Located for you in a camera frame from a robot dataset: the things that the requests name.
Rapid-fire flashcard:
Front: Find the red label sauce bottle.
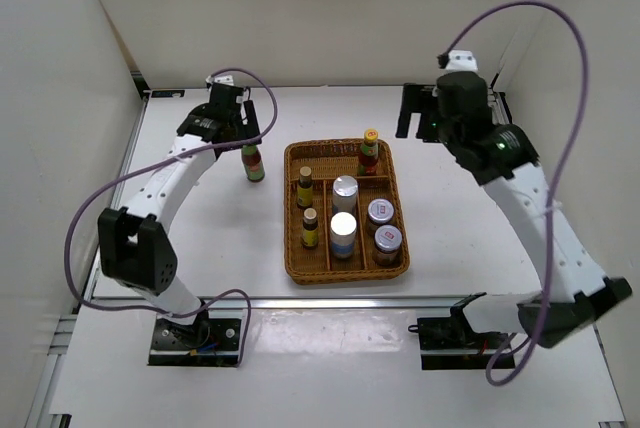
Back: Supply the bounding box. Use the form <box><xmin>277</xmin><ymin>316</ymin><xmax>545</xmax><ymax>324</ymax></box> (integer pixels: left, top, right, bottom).
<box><xmin>358</xmin><ymin>129</ymin><xmax>379</xmax><ymax>176</ymax></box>

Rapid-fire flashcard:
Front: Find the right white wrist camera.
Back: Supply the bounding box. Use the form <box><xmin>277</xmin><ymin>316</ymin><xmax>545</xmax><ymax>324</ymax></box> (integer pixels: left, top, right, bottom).
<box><xmin>444</xmin><ymin>50</ymin><xmax>478</xmax><ymax>73</ymax></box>

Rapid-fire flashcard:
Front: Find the woven wicker divided basket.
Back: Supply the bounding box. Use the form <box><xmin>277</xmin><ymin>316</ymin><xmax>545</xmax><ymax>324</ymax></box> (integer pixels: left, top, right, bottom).
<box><xmin>284</xmin><ymin>138</ymin><xmax>410</xmax><ymax>285</ymax></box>

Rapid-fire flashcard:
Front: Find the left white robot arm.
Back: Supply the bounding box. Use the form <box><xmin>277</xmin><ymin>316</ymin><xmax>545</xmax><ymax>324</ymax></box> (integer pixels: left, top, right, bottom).
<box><xmin>97</xmin><ymin>82</ymin><xmax>259</xmax><ymax>348</ymax></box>

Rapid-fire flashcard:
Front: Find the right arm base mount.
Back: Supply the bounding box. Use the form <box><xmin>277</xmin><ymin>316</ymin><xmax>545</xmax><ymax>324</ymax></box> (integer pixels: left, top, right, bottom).
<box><xmin>407</xmin><ymin>292</ymin><xmax>507</xmax><ymax>371</ymax></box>

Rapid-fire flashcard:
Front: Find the left blue table label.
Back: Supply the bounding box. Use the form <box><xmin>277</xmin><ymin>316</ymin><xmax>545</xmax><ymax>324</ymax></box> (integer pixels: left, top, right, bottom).
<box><xmin>151</xmin><ymin>90</ymin><xmax>185</xmax><ymax>98</ymax></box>

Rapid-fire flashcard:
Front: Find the brown jar white lid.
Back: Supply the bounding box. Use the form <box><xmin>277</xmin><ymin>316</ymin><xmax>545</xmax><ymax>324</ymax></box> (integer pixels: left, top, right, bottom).
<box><xmin>373</xmin><ymin>224</ymin><xmax>403</xmax><ymax>268</ymax></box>
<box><xmin>366</xmin><ymin>198</ymin><xmax>395</xmax><ymax>236</ymax></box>

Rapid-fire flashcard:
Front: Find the front aluminium rail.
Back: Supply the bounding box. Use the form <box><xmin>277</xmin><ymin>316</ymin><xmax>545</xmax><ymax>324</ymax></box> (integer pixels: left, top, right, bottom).
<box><xmin>54</xmin><ymin>295</ymin><xmax>546</xmax><ymax>310</ymax></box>

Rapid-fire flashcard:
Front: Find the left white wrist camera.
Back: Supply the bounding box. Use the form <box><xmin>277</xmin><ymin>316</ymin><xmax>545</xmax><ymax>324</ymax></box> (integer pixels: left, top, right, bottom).
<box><xmin>205</xmin><ymin>74</ymin><xmax>235</xmax><ymax>86</ymax></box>

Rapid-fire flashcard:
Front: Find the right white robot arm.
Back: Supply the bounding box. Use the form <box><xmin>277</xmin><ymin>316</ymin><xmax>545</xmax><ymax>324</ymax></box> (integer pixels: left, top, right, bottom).
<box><xmin>396</xmin><ymin>71</ymin><xmax>632</xmax><ymax>348</ymax></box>

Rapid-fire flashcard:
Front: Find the green label sauce bottle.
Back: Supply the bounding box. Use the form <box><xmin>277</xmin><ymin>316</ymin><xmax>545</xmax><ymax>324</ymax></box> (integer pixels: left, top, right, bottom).
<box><xmin>241</xmin><ymin>145</ymin><xmax>265</xmax><ymax>183</ymax></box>

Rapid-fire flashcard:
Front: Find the small yellow cork bottle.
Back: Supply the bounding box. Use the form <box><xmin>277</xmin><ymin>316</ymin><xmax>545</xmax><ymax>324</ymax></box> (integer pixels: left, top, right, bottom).
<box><xmin>297</xmin><ymin>166</ymin><xmax>313</xmax><ymax>209</ymax></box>

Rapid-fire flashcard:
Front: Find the small brown cork bottle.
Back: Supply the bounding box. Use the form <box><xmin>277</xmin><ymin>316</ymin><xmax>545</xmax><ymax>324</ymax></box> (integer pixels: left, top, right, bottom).
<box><xmin>301</xmin><ymin>208</ymin><xmax>319</xmax><ymax>249</ymax></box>

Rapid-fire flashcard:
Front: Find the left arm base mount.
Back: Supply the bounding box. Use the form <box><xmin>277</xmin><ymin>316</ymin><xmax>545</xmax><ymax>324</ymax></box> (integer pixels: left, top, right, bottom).
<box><xmin>147</xmin><ymin>310</ymin><xmax>248</xmax><ymax>368</ymax></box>

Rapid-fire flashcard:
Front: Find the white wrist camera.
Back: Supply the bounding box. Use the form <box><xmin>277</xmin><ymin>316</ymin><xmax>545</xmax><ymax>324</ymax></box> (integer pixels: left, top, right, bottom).
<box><xmin>444</xmin><ymin>50</ymin><xmax>478</xmax><ymax>73</ymax></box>
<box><xmin>205</xmin><ymin>74</ymin><xmax>235</xmax><ymax>86</ymax></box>

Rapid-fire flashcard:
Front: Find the silver lid blue can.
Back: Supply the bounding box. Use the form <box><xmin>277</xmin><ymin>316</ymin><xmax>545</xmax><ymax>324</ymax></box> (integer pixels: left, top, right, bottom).
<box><xmin>330</xmin><ymin>212</ymin><xmax>357</xmax><ymax>259</ymax></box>

